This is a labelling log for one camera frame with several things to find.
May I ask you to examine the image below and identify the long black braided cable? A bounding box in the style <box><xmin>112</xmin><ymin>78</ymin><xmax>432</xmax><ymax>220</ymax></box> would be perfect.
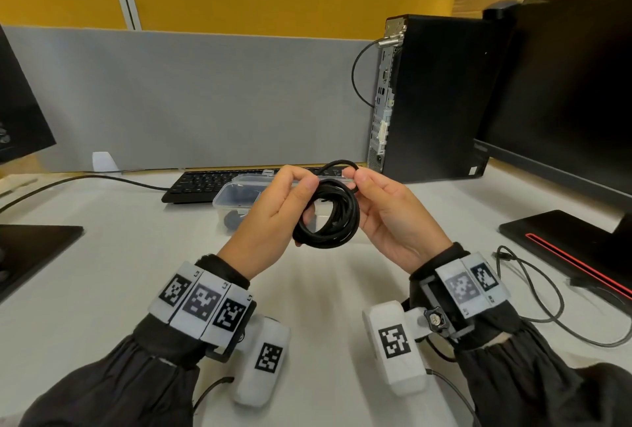
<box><xmin>292</xmin><ymin>160</ymin><xmax>361</xmax><ymax>250</ymax></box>

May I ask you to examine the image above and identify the person's right forearm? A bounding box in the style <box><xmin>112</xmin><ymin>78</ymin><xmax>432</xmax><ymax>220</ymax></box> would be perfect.
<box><xmin>408</xmin><ymin>243</ymin><xmax>632</xmax><ymax>427</ymax></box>

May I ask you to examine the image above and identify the person's left hand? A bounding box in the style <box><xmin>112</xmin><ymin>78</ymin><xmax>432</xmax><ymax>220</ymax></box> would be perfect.
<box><xmin>217</xmin><ymin>164</ymin><xmax>321</xmax><ymax>280</ymax></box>

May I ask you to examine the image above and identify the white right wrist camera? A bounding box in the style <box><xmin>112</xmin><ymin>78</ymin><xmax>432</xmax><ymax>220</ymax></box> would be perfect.
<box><xmin>363</xmin><ymin>301</ymin><xmax>445</xmax><ymax>397</ymax></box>

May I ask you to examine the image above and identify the grey desk partition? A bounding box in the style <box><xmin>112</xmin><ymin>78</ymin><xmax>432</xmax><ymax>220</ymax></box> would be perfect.
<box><xmin>2</xmin><ymin>25</ymin><xmax>381</xmax><ymax>174</ymax></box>

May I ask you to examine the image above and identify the small white plastic bracket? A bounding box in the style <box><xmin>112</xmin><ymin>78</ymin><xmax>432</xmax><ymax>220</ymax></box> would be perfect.
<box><xmin>92</xmin><ymin>151</ymin><xmax>121</xmax><ymax>174</ymax></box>

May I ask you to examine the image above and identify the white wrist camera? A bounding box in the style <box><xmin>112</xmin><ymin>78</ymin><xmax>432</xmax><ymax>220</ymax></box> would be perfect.
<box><xmin>363</xmin><ymin>301</ymin><xmax>445</xmax><ymax>397</ymax></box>
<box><xmin>232</xmin><ymin>316</ymin><xmax>291</xmax><ymax>409</ymax></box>

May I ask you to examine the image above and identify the right wrist marker band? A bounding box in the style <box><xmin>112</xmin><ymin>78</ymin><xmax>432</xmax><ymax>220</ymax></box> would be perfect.
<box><xmin>434</xmin><ymin>252</ymin><xmax>511</xmax><ymax>319</ymax></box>

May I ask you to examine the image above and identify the black desk power cable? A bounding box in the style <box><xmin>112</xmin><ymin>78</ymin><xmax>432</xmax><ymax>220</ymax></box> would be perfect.
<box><xmin>0</xmin><ymin>174</ymin><xmax>171</xmax><ymax>215</ymax></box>

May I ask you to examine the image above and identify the black keyboard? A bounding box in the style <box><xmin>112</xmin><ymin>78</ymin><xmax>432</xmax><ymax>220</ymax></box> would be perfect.
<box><xmin>161</xmin><ymin>167</ymin><xmax>346</xmax><ymax>205</ymax></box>

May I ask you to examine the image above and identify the thin lock cable silver plug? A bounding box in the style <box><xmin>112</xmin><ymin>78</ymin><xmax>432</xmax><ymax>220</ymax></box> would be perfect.
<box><xmin>351</xmin><ymin>36</ymin><xmax>407</xmax><ymax>109</ymax></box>

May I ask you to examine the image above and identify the clear plastic compartment box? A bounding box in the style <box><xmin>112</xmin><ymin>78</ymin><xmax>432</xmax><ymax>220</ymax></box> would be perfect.
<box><xmin>212</xmin><ymin>174</ymin><xmax>356</xmax><ymax>235</ymax></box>

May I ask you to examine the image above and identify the thin black cable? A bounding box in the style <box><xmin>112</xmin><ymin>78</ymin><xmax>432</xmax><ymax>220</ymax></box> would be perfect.
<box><xmin>493</xmin><ymin>245</ymin><xmax>632</xmax><ymax>349</ymax></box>

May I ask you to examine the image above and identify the black monitor with square stand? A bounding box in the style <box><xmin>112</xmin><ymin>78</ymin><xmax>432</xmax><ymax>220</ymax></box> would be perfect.
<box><xmin>0</xmin><ymin>24</ymin><xmax>85</xmax><ymax>304</ymax></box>

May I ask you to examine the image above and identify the grey webcam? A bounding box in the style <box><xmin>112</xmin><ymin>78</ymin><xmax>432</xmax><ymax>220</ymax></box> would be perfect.
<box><xmin>483</xmin><ymin>0</ymin><xmax>519</xmax><ymax>22</ymax></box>

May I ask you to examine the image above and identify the person's left forearm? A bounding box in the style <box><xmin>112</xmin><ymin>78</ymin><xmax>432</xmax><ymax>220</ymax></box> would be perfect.
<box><xmin>19</xmin><ymin>255</ymin><xmax>257</xmax><ymax>427</ymax></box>

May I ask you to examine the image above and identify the person's right hand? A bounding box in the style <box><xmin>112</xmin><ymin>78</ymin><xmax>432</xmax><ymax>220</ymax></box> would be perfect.
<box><xmin>342</xmin><ymin>166</ymin><xmax>440</xmax><ymax>274</ymax></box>

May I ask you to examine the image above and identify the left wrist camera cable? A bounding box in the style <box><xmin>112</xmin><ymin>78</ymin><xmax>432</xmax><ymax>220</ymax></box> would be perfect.
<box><xmin>192</xmin><ymin>376</ymin><xmax>236</xmax><ymax>413</ymax></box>

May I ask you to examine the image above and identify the wrist marker band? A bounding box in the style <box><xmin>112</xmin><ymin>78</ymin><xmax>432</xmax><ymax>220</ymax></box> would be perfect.
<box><xmin>147</xmin><ymin>261</ymin><xmax>253</xmax><ymax>349</ymax></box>
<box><xmin>434</xmin><ymin>252</ymin><xmax>511</xmax><ymax>319</ymax></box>

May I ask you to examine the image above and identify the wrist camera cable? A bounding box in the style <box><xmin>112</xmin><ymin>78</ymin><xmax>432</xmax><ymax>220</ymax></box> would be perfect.
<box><xmin>192</xmin><ymin>376</ymin><xmax>236</xmax><ymax>413</ymax></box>
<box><xmin>425</xmin><ymin>368</ymin><xmax>483</xmax><ymax>427</ymax></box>

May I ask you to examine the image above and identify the left wrist marker band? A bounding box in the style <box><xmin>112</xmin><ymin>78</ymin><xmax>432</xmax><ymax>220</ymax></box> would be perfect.
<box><xmin>147</xmin><ymin>261</ymin><xmax>253</xmax><ymax>349</ymax></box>

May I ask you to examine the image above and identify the black desktop computer tower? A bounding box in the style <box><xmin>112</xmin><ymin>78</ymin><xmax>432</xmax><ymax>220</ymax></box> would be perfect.
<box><xmin>367</xmin><ymin>14</ymin><xmax>512</xmax><ymax>184</ymax></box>

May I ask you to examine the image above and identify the wide black monitor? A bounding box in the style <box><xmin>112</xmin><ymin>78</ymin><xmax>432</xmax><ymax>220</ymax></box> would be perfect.
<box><xmin>473</xmin><ymin>0</ymin><xmax>632</xmax><ymax>238</ymax></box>

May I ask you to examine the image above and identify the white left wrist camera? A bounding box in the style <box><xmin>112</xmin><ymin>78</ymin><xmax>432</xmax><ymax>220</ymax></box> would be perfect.
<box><xmin>232</xmin><ymin>316</ymin><xmax>291</xmax><ymax>409</ymax></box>

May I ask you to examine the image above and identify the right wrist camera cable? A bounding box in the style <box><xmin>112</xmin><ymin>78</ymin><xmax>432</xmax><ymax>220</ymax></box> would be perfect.
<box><xmin>425</xmin><ymin>368</ymin><xmax>483</xmax><ymax>427</ymax></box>

